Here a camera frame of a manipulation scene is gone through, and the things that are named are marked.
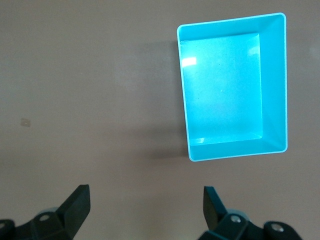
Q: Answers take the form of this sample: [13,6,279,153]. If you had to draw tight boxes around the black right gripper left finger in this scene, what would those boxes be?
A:
[0,184,91,240]

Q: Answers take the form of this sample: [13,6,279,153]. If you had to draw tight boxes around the blue plastic box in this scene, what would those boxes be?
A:
[176,12,289,163]

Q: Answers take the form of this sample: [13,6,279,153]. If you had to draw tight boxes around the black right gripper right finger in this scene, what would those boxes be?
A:
[197,185,304,240]

